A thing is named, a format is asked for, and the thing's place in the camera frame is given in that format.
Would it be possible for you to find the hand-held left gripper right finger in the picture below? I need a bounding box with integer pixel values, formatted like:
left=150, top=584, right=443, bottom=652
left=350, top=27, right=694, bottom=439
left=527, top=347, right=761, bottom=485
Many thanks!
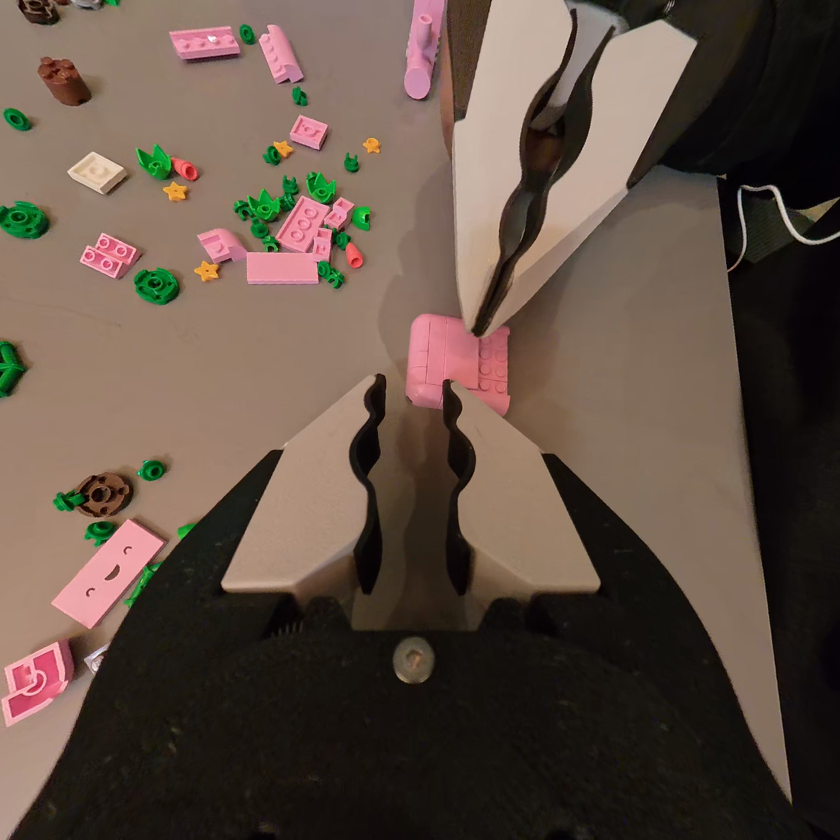
left=443, top=379, right=602, bottom=615

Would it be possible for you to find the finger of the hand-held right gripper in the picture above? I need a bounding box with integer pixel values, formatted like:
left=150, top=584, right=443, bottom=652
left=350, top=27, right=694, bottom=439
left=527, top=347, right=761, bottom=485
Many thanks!
left=451, top=0, right=578, bottom=337
left=475, top=18, right=698, bottom=337

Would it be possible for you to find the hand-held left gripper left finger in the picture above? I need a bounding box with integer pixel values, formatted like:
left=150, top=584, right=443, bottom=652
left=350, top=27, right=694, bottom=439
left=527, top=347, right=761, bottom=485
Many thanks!
left=221, top=374, right=387, bottom=614

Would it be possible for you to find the pink square brick base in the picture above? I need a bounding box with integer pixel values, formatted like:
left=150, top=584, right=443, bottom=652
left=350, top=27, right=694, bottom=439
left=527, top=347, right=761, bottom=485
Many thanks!
left=405, top=314, right=511, bottom=417

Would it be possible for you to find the pink plate with holes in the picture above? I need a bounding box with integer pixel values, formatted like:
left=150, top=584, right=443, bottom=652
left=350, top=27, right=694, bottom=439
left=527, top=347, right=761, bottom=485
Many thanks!
left=276, top=196, right=329, bottom=253

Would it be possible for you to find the person's right forearm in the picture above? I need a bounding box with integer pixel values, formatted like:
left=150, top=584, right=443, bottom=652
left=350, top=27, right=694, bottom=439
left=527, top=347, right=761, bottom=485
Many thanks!
left=656, top=0, right=840, bottom=198

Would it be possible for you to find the person's right hand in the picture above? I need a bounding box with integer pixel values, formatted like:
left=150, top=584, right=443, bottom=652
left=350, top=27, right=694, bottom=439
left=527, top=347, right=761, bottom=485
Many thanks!
left=521, top=121, right=568, bottom=173

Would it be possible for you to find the pink and brown brick figure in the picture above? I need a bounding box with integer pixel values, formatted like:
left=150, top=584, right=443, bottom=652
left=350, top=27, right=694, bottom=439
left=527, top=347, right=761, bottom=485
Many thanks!
left=403, top=0, right=447, bottom=101

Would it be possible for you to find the green octagonal web piece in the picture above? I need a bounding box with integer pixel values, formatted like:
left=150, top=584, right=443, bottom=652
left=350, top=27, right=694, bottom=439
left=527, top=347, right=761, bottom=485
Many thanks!
left=0, top=341, right=27, bottom=398
left=125, top=561, right=165, bottom=608

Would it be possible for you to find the dark brown round plate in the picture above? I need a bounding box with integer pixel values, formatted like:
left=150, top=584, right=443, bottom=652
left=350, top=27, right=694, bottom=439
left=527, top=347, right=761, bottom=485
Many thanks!
left=74, top=472, right=134, bottom=519

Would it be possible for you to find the pink face tile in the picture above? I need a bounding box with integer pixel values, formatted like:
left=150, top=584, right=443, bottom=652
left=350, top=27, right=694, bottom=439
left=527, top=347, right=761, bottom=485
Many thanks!
left=51, top=518, right=167, bottom=630

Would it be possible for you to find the cluster of green leaf pieces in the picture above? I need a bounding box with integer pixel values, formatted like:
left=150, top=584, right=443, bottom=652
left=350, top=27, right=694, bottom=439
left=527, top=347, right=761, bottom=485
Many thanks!
left=233, top=172, right=373, bottom=290

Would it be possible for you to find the pink half cylinder brick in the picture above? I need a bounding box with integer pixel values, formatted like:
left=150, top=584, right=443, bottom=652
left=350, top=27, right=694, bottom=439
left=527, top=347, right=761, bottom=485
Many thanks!
left=259, top=24, right=304, bottom=84

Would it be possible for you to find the pink corner panel brick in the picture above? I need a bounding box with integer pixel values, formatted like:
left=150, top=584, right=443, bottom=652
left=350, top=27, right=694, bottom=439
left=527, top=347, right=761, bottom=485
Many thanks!
left=2, top=640, right=75, bottom=727

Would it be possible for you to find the person's black clothing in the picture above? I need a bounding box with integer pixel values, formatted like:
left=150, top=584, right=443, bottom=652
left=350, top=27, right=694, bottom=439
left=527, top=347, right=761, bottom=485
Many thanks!
left=718, top=171, right=840, bottom=840

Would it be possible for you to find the pink curved brick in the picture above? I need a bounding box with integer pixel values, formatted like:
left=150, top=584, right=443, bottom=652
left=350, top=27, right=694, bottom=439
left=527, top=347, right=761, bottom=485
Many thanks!
left=197, top=228, right=248, bottom=265

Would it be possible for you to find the pink stepped studded plate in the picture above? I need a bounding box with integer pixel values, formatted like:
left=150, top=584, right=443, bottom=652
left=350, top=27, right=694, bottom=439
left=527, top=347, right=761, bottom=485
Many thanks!
left=80, top=233, right=141, bottom=280

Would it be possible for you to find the white square plate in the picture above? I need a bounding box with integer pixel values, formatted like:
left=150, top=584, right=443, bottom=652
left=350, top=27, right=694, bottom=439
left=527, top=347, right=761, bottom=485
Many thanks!
left=67, top=152, right=127, bottom=196

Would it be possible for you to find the brown round brick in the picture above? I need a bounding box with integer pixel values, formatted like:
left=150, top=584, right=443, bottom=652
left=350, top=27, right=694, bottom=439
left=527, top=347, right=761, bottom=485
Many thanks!
left=37, top=57, right=93, bottom=106

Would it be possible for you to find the white cable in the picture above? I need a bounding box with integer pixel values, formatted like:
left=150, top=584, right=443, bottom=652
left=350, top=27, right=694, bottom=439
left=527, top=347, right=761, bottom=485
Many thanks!
left=725, top=185, right=840, bottom=273

